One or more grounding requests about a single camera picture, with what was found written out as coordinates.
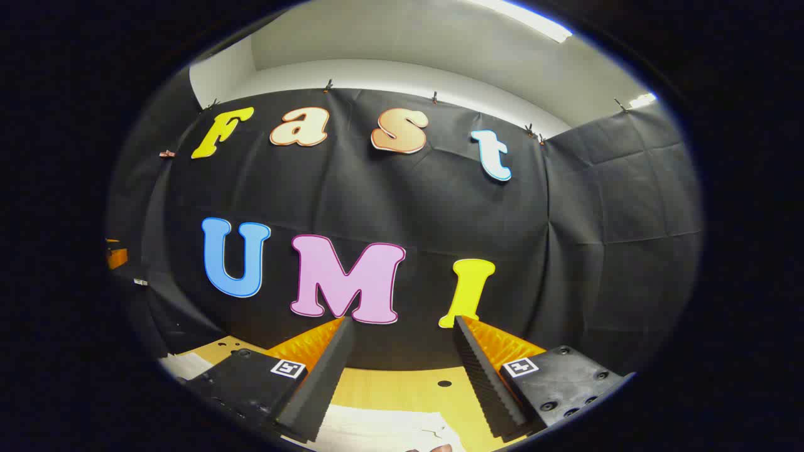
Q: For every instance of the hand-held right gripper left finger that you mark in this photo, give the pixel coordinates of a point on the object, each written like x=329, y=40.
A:
x=326, y=376

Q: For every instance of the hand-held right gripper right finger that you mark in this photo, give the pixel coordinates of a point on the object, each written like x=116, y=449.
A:
x=480, y=376

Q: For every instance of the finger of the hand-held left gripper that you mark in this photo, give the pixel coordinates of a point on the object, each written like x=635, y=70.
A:
x=116, y=254

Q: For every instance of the white jeans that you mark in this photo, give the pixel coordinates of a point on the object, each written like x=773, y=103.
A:
x=377, y=430

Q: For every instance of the black backdrop cloth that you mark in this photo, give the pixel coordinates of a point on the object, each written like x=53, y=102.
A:
x=565, y=251

